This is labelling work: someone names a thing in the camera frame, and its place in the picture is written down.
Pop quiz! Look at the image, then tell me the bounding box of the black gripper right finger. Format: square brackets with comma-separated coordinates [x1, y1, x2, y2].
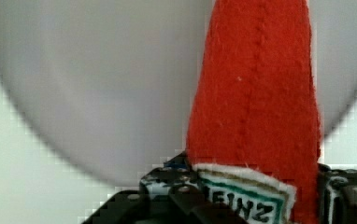
[318, 164, 357, 224]

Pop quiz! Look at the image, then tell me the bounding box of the red felt ketchup bottle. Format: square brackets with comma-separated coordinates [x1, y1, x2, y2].
[186, 0, 321, 224]

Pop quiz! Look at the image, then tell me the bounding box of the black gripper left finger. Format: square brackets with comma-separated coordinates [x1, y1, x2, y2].
[81, 152, 248, 224]

